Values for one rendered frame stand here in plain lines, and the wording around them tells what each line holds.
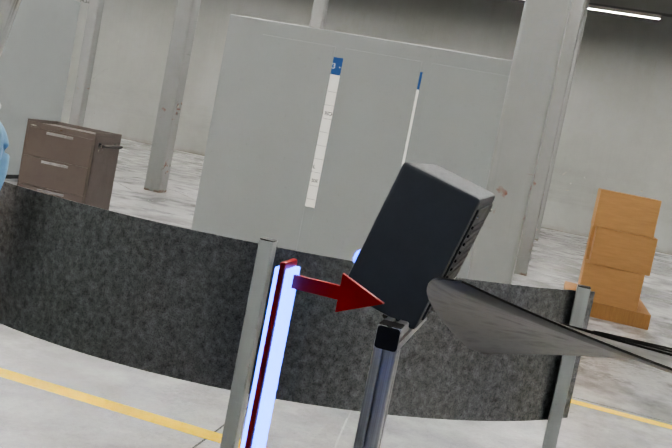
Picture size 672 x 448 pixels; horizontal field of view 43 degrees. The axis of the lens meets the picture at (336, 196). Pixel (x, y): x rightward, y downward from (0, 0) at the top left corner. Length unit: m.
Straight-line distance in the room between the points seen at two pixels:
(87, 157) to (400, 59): 2.63
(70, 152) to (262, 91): 1.64
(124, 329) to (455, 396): 0.93
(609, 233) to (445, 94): 2.71
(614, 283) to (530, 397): 6.02
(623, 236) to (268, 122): 3.67
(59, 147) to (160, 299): 5.00
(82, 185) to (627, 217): 4.99
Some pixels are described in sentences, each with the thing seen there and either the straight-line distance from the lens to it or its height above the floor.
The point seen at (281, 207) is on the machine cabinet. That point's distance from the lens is 6.79.
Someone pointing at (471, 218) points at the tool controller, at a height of 1.20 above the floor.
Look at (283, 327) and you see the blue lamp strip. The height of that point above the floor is 1.15.
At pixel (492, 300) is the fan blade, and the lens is 0.41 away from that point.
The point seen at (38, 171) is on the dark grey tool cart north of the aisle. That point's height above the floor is 0.49.
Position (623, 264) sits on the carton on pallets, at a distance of 8.56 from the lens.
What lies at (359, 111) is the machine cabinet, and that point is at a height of 1.47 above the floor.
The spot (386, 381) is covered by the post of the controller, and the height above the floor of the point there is 0.99.
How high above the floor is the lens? 1.27
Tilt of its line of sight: 4 degrees down
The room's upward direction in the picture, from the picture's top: 11 degrees clockwise
